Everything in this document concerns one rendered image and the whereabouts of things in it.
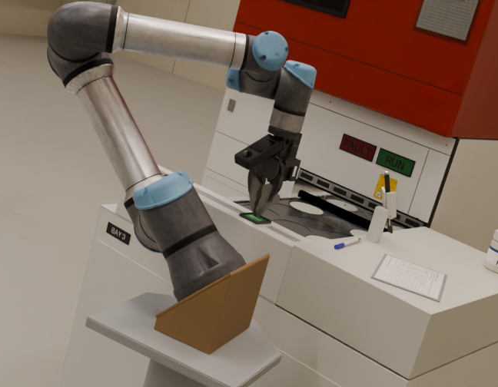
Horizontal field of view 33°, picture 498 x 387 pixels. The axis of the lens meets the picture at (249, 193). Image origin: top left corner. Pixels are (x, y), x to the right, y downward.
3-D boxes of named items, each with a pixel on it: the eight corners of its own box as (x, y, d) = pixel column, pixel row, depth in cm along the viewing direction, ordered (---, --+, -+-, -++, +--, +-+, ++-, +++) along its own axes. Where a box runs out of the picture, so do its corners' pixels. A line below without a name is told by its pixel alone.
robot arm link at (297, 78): (280, 56, 193) (316, 65, 194) (267, 103, 196) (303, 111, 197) (285, 61, 186) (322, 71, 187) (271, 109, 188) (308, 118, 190)
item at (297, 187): (290, 206, 263) (298, 178, 261) (410, 264, 238) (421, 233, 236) (287, 206, 262) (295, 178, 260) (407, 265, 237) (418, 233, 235)
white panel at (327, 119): (208, 174, 286) (238, 58, 277) (414, 273, 240) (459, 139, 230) (202, 174, 284) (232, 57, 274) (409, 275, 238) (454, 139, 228)
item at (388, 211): (375, 236, 211) (391, 185, 208) (388, 242, 209) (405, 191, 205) (363, 237, 206) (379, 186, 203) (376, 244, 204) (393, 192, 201)
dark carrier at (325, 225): (301, 200, 255) (301, 199, 255) (397, 246, 235) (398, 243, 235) (227, 206, 228) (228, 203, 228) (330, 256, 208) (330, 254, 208)
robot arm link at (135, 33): (51, -22, 165) (293, 23, 175) (51, 2, 176) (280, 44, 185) (42, 33, 163) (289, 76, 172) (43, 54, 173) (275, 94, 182)
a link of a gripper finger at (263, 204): (277, 219, 200) (288, 183, 198) (262, 221, 195) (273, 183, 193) (267, 215, 202) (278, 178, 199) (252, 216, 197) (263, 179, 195)
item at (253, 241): (140, 210, 228) (152, 161, 225) (300, 299, 197) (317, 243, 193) (114, 213, 221) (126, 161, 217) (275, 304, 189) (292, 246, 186)
